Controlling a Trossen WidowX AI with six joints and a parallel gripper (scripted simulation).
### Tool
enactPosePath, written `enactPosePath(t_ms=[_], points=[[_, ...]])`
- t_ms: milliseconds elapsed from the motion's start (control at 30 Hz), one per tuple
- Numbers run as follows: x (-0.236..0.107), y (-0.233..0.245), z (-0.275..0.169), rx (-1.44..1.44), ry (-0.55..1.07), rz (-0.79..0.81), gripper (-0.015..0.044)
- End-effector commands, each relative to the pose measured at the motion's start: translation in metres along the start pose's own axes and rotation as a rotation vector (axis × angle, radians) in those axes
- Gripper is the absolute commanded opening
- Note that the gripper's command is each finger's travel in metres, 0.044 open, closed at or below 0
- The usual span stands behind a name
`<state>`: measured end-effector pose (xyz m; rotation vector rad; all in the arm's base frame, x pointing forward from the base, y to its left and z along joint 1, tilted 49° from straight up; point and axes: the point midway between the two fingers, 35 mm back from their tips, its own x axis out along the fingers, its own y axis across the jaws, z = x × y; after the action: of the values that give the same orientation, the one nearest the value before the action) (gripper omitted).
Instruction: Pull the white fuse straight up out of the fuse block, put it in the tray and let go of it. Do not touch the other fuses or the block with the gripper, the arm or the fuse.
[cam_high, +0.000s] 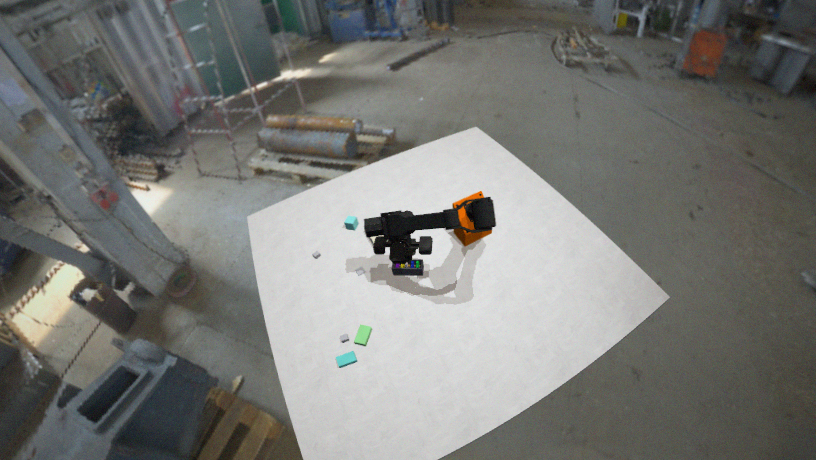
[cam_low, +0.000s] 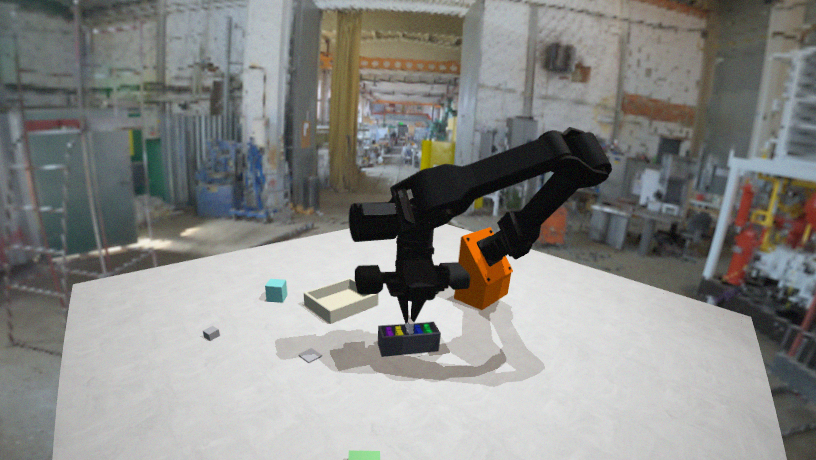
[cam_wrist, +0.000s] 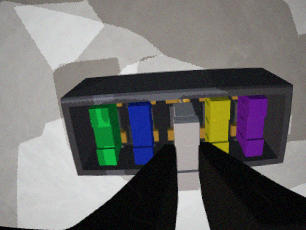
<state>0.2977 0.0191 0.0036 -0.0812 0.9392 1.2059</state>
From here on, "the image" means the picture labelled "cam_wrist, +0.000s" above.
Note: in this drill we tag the yellow fuse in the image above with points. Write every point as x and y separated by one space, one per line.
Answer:
217 116

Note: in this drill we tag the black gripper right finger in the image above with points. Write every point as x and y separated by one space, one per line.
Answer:
236 197

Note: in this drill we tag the dark grey fuse block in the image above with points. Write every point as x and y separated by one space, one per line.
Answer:
96 114

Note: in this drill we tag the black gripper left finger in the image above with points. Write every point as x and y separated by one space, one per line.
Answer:
149 201

